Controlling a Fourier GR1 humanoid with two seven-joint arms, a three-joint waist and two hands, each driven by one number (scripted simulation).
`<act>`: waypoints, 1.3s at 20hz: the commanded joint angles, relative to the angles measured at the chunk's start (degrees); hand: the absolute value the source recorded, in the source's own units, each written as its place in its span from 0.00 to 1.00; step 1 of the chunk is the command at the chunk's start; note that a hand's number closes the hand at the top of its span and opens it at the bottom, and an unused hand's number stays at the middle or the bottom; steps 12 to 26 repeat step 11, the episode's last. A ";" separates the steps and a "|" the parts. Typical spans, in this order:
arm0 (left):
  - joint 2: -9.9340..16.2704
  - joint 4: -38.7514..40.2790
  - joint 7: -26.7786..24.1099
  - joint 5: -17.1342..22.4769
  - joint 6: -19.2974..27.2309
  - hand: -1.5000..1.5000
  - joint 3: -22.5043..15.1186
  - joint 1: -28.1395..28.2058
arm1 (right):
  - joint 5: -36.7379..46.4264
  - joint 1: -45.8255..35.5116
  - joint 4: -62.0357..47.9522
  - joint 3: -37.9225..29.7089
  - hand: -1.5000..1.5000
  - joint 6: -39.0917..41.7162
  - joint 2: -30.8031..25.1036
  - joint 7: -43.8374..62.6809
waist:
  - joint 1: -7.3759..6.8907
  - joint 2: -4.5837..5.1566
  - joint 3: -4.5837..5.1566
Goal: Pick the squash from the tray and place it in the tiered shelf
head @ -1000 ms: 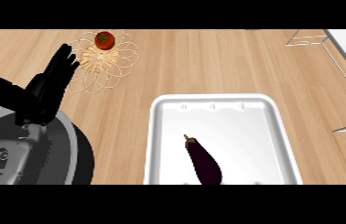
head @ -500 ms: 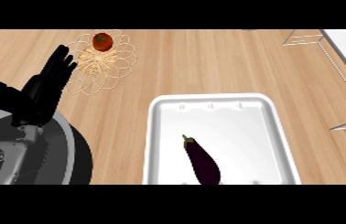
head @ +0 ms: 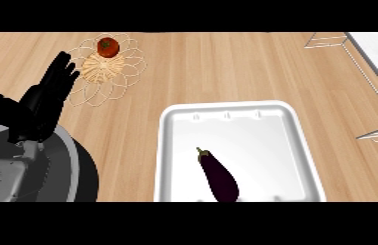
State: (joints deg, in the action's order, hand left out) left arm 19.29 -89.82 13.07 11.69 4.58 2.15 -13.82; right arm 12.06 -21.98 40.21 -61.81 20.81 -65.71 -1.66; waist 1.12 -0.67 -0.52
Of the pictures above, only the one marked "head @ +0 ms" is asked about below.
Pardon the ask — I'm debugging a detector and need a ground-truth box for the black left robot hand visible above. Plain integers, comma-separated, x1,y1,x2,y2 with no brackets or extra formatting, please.
0,50,81,143

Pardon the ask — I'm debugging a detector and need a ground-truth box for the white plastic tray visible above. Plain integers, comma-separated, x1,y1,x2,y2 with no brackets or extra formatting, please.
152,99,328,203

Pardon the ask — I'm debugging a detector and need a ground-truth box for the wicker flower-shaped trivet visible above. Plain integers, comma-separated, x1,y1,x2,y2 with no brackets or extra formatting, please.
65,32,149,108

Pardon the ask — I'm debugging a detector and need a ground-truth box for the red tomato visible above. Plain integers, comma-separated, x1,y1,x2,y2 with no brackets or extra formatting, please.
96,37,121,59

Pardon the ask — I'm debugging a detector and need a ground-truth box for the dark purple eggplant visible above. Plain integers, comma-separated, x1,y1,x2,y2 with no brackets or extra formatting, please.
195,147,241,203

